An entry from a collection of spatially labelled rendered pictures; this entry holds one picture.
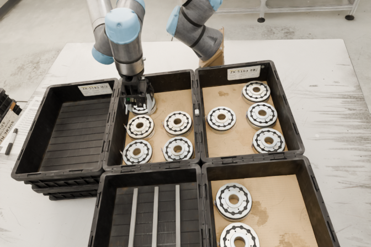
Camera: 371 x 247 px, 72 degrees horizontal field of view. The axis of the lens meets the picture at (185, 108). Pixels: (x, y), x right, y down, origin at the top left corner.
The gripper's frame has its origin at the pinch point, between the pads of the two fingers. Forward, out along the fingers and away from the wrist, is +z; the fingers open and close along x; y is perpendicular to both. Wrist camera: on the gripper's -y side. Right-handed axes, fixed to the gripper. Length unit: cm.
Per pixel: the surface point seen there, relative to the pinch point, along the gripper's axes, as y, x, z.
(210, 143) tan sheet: 8.5, 23.9, 10.1
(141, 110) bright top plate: -7.2, -1.5, 11.0
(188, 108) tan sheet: -7.8, 16.9, 11.2
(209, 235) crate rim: 39.4, 19.9, 2.1
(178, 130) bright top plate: 3.7, 12.8, 8.7
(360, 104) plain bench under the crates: -11, 88, 13
